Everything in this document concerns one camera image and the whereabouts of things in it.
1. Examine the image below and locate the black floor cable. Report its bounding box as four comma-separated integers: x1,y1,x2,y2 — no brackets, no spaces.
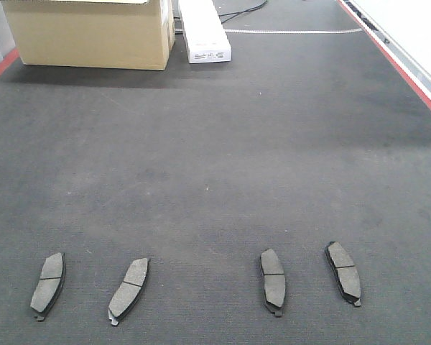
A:
218,0,269,19

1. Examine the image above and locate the red conveyor frame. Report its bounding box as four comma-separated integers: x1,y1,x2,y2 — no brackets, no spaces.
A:
0,1,431,110

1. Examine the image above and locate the cardboard box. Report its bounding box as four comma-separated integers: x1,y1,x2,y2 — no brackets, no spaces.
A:
2,0,175,70

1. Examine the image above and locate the long white box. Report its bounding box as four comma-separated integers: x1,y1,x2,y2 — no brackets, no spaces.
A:
178,0,231,64

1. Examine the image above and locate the grey brake pad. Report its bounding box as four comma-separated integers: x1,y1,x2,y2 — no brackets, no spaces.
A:
30,252,66,322
108,257,150,326
260,248,286,318
325,241,362,308

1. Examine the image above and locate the dark conveyor belt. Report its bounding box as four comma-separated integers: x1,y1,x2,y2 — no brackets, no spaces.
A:
0,1,431,344

